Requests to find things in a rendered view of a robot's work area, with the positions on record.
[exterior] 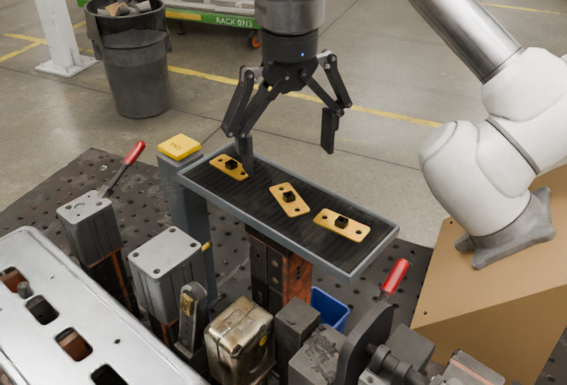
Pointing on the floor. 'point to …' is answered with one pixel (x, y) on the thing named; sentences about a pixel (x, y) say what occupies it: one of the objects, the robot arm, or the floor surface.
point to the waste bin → (132, 51)
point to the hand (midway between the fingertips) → (288, 154)
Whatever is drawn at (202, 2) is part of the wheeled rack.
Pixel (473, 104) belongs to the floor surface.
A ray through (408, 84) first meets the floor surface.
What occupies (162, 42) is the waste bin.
